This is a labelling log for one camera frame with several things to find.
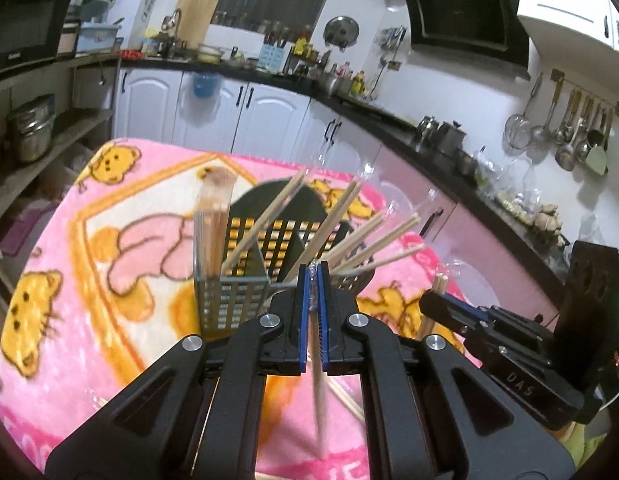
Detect wooden chopstick pair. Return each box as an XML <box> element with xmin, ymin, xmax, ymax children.
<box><xmin>308</xmin><ymin>260</ymin><xmax>329</xmax><ymax>460</ymax></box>

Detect white kitchen cabinets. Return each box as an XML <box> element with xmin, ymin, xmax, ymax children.
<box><xmin>114</xmin><ymin>60</ymin><xmax>563</xmax><ymax>324</ymax></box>

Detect pink cartoon bear blanket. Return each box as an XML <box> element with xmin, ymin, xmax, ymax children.
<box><xmin>0</xmin><ymin>139</ymin><xmax>459</xmax><ymax>479</ymax></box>

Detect hanging metal ladle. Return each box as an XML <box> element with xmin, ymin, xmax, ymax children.
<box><xmin>555</xmin><ymin>89</ymin><xmax>582</xmax><ymax>171</ymax></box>

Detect dark green utensil basket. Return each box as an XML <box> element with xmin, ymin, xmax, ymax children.
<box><xmin>193</xmin><ymin>178</ymin><xmax>376</xmax><ymax>344</ymax></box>

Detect metal storage shelf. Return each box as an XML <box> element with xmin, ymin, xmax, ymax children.
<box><xmin>0</xmin><ymin>52</ymin><xmax>123</xmax><ymax>241</ymax></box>

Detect black range hood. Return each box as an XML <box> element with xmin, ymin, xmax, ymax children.
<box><xmin>405</xmin><ymin>0</ymin><xmax>530</xmax><ymax>77</ymax></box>

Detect hanging pot lid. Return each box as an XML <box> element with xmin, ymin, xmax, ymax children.
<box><xmin>323</xmin><ymin>15</ymin><xmax>360</xmax><ymax>51</ymax></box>

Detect light blue knife block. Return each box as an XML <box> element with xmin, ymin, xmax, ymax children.
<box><xmin>256</xmin><ymin>44</ymin><xmax>286</xmax><ymax>73</ymax></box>

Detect blue hanging bucket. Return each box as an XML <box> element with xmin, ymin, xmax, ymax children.
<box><xmin>192</xmin><ymin>73</ymin><xmax>222</xmax><ymax>100</ymax></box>

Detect stainless steel pot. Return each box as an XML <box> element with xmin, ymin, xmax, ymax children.
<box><xmin>6</xmin><ymin>93</ymin><xmax>55</xmax><ymax>164</ymax></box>

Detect light blue storage box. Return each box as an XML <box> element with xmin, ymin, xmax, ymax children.
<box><xmin>76</xmin><ymin>22</ymin><xmax>119</xmax><ymax>54</ymax></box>

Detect wooden cutting board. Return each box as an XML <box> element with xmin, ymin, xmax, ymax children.
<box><xmin>176</xmin><ymin>0</ymin><xmax>218</xmax><ymax>50</ymax></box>

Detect black microwave oven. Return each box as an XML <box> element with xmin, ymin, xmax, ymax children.
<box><xmin>0</xmin><ymin>0</ymin><xmax>72</xmax><ymax>72</ymax></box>

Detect hanging wire skimmer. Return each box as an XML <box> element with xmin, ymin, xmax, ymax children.
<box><xmin>503</xmin><ymin>73</ymin><xmax>544</xmax><ymax>151</ymax></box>

